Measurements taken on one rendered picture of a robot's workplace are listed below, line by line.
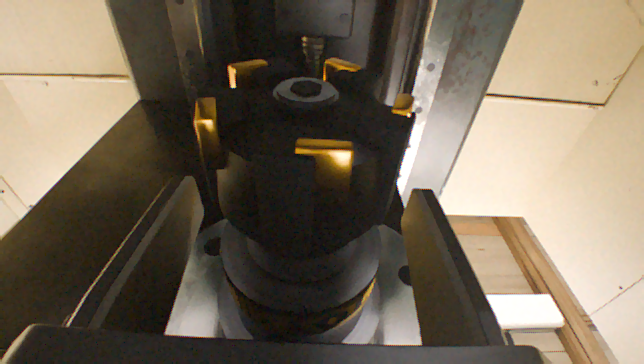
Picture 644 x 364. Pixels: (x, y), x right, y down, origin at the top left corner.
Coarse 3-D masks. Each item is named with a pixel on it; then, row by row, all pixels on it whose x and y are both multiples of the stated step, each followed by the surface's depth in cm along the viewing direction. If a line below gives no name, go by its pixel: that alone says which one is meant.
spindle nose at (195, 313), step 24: (216, 240) 16; (384, 240) 17; (192, 264) 15; (216, 264) 15; (384, 264) 15; (192, 288) 14; (216, 288) 14; (384, 288) 14; (408, 288) 15; (192, 312) 13; (216, 312) 13; (384, 312) 13; (408, 312) 14; (216, 336) 12; (384, 336) 13; (408, 336) 13
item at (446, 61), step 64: (128, 0) 44; (192, 0) 42; (256, 0) 52; (320, 0) 46; (384, 0) 51; (448, 0) 42; (512, 0) 45; (128, 64) 51; (192, 64) 48; (320, 64) 54; (384, 64) 53; (448, 64) 52; (448, 128) 61
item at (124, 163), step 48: (96, 144) 42; (144, 144) 43; (192, 144) 43; (48, 192) 34; (96, 192) 35; (144, 192) 35; (0, 240) 28; (48, 240) 29; (96, 240) 29; (0, 288) 25; (48, 288) 25; (0, 336) 22
